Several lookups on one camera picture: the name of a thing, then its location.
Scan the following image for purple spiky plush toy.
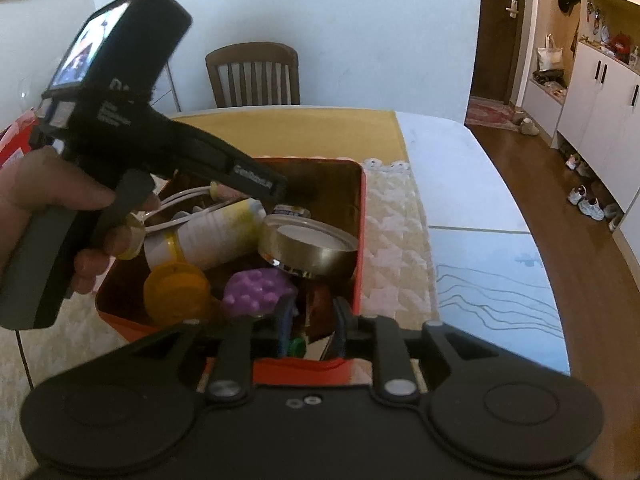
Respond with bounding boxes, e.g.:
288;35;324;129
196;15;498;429
222;268;297;316

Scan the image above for small green object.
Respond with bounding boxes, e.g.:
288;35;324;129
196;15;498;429
286;337;307;359

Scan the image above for orange fruit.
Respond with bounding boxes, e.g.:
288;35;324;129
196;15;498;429
143;261;212;326

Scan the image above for red metal tin box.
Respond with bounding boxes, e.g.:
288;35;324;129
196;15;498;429
94;156;369;387

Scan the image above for white yellow lotion bottle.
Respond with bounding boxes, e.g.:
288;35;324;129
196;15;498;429
143;198;267;270

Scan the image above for round gold tin mirror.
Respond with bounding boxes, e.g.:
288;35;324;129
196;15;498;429
257;214;359;281

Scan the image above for white frame sunglasses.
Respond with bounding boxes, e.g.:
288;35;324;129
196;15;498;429
134;184;229;234

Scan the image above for pink cylinder tube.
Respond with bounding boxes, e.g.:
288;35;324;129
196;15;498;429
209;181;247;202

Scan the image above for person left hand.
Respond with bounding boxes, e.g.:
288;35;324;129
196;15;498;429
1;146;132;295

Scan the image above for quilted beige table mat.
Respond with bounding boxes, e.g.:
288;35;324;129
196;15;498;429
1;158;438;479

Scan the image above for white drawer cabinet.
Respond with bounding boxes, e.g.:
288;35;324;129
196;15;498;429
150;64;181;116

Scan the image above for red storage box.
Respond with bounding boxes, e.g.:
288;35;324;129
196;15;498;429
0;108;38;167

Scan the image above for brown wooden chair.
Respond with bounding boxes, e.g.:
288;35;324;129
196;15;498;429
205;41;300;108

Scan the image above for yellow table cloth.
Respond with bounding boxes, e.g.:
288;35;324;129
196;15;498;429
175;106;409;165

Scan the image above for red patterned door rug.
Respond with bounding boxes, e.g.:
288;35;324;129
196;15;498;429
464;96;518;131

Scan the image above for white sneakers pair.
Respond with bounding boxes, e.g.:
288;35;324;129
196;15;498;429
567;185;605;221

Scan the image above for beige slippers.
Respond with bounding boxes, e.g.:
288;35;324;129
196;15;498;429
511;110;539;136

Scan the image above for white tote bag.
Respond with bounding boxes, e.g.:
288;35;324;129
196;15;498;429
536;34;564;73

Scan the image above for dark brown door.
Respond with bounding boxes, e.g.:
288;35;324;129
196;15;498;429
471;0;524;103

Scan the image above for white wall cabinets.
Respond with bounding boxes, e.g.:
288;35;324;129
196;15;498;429
520;0;639;274

